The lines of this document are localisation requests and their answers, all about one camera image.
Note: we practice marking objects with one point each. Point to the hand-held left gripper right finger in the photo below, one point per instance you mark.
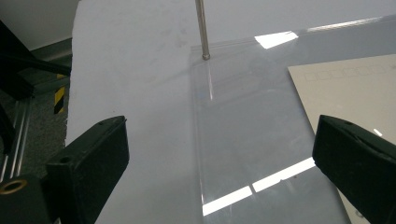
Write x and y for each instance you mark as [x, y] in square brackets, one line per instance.
[358, 161]

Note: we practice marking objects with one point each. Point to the black metal stand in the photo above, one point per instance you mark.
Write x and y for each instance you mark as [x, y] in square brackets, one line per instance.
[15, 68]

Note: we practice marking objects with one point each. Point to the clear acrylic panel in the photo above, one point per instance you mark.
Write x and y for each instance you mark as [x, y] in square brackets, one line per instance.
[249, 124]

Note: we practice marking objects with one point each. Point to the yellow black striped tape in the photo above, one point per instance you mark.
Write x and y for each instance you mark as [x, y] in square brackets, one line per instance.
[59, 96]

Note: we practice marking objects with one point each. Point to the silver metal rod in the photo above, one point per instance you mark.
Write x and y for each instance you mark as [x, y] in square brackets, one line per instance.
[202, 28]

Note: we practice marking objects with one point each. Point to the beige paper card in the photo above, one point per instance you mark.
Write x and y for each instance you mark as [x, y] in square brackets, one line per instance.
[348, 90]

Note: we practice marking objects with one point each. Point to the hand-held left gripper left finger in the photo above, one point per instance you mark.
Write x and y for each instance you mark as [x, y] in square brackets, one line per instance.
[93, 161]

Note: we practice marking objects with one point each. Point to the aluminium rail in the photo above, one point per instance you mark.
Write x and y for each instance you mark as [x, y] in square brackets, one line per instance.
[17, 140]

